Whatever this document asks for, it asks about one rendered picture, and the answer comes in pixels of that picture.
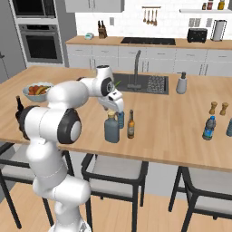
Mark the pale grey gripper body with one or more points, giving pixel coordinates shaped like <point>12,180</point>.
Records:
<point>116,105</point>

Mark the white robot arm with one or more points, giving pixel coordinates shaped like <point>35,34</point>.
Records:
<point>45,127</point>

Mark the small blue plastic bottle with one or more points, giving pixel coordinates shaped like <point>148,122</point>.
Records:
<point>121,120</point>

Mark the grey flask bottle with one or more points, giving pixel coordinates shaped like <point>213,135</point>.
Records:
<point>111,131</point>

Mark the brown glass bottle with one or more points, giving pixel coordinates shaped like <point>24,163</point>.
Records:
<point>130,128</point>

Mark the grey tap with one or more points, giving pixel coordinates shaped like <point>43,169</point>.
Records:
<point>136,71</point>

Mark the dark sink basin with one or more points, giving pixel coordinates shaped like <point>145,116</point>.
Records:
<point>154,84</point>

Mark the grey soap dispenser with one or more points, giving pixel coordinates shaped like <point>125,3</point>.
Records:
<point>181,85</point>

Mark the white cupboard run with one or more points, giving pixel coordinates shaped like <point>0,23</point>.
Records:
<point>169,59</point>

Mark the black hob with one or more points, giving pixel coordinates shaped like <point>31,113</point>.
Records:
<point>148,41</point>

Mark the black stool with grey seat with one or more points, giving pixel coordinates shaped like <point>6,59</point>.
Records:
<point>208,187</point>
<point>114,176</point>
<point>16,169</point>

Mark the small teal box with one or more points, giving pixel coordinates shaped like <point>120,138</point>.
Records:
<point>89,36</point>

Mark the wooden knife block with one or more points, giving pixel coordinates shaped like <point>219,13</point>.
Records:
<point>102,31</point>

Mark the yellow banana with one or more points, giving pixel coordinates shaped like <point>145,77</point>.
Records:
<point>42,90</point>

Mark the pale blue fruit bowl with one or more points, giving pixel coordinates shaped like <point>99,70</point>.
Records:
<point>33,96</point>

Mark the blue label water bottle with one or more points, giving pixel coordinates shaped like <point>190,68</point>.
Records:
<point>209,130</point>

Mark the wooden shaker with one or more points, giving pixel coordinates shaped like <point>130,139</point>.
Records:
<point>213,108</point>
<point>224,110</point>

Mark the black toaster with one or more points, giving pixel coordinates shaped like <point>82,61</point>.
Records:
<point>197,35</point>

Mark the grey blue bottle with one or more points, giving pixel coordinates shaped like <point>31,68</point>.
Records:
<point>230,128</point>

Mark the grey fridge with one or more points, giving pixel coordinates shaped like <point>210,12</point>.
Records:
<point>7,39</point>

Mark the black microwave oven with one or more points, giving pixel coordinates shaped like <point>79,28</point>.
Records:
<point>33,7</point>

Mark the small dark jar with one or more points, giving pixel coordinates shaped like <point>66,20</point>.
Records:
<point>204,6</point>

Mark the red brown jar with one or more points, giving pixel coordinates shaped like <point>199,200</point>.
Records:
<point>210,4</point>

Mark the yellow jar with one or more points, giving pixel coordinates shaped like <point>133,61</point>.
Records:
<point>221,4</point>

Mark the rail with hanging tools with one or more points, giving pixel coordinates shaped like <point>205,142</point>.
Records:
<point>151,15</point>

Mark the steel wall oven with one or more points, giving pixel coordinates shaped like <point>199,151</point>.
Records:
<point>40,43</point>

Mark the white wall cupboard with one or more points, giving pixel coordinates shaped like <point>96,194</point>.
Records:
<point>93,5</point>

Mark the grey double wall socket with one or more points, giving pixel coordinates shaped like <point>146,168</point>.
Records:
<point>195,22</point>

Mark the white wall shelf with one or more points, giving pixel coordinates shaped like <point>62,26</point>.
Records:
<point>208,10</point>

